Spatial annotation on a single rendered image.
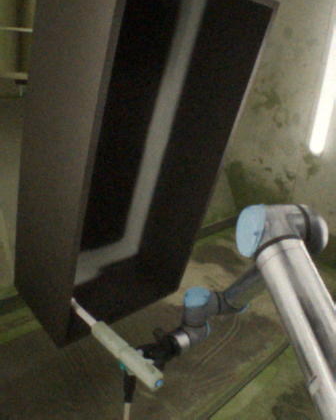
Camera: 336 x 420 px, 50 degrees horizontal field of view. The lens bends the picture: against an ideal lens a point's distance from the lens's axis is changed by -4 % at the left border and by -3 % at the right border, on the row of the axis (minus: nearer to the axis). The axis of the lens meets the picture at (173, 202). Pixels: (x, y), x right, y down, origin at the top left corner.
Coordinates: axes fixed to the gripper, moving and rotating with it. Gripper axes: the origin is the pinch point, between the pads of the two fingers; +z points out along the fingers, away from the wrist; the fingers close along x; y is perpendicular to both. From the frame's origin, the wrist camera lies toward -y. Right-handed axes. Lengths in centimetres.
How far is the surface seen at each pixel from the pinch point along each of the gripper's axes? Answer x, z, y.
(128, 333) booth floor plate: 48, -49, 48
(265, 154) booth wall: 82, -211, -28
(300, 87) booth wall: 67, -208, -86
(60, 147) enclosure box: 26, 12, -64
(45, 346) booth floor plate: 66, -10, 51
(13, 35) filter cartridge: 130, -20, -88
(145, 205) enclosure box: 51, -49, -25
